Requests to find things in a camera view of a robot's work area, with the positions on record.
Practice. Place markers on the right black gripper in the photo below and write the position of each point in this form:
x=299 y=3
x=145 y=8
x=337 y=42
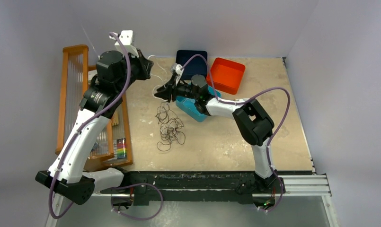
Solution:
x=170 y=91

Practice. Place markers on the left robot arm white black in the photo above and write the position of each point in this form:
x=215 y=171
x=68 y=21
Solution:
x=66 y=175

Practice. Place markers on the small wooden block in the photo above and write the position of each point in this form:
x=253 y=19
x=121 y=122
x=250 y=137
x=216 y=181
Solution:
x=115 y=119

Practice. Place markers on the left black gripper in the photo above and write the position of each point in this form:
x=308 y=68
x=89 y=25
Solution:
x=144 y=65

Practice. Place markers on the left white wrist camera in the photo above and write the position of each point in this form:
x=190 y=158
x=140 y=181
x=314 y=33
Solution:
x=124 y=40

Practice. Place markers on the light blue square bin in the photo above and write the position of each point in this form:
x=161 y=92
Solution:
x=190 y=108

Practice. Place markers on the dark navy square bin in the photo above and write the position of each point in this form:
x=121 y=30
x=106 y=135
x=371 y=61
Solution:
x=196 y=66

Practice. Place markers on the orange square bin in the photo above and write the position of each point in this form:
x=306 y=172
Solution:
x=227 y=75

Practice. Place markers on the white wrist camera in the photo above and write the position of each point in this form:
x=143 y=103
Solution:
x=124 y=40
x=177 y=72

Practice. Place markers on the aluminium frame rail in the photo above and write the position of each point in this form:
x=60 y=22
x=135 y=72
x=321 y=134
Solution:
x=306 y=185

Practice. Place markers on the rainbow coloured marker pack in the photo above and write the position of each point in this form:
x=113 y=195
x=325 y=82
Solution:
x=120 y=150

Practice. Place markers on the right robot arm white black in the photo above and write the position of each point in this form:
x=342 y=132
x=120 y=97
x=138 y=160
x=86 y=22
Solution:
x=253 y=122

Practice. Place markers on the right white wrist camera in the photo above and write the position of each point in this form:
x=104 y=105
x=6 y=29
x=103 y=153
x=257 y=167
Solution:
x=177 y=72

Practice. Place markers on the wooden tiered shelf rack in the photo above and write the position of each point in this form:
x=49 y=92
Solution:
x=74 y=82

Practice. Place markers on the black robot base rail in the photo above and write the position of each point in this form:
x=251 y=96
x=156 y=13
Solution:
x=197 y=186

